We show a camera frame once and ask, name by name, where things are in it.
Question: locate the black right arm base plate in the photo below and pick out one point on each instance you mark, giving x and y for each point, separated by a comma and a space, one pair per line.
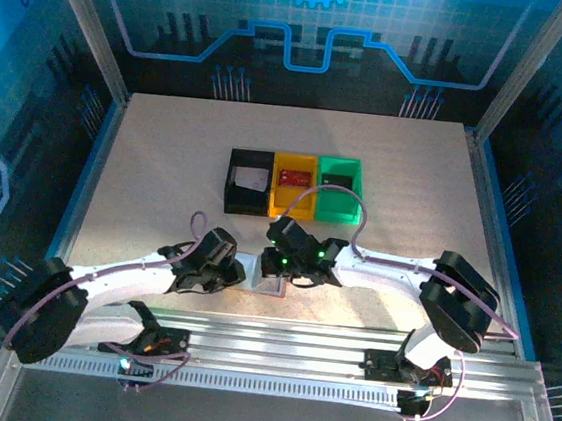
380, 364

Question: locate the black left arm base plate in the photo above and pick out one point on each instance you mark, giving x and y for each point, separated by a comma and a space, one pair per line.
171, 345

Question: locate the aluminium frame post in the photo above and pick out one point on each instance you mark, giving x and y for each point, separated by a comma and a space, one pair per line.
527, 70
87, 24

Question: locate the pink leather card holder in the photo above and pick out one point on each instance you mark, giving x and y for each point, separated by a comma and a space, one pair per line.
273, 286

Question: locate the green plastic bin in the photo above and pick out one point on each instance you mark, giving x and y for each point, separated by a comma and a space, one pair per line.
336, 209

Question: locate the yellow plastic bin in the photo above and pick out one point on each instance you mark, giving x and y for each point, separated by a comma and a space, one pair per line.
284, 203

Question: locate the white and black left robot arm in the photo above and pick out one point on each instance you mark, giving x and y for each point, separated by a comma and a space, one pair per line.
123, 279

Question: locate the black controller box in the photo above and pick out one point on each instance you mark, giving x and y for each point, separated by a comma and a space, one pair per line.
138, 369
414, 404

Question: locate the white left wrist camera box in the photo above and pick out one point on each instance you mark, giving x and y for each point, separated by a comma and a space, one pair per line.
223, 255

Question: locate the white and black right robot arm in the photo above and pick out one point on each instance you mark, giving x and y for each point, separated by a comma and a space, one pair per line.
385, 272

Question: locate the red credit card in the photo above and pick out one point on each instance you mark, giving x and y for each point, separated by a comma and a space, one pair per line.
294, 178

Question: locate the black plastic bin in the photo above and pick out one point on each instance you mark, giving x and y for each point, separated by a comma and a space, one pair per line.
246, 207

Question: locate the black credit card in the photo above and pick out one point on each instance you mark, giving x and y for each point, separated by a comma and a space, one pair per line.
337, 181

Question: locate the blue table edge strip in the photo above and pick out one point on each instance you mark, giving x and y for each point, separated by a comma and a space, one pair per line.
510, 234
73, 204

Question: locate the aluminium rail beam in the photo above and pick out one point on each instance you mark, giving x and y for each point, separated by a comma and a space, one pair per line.
272, 343

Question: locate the white credit card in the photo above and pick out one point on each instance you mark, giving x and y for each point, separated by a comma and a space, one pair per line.
245, 172
256, 183

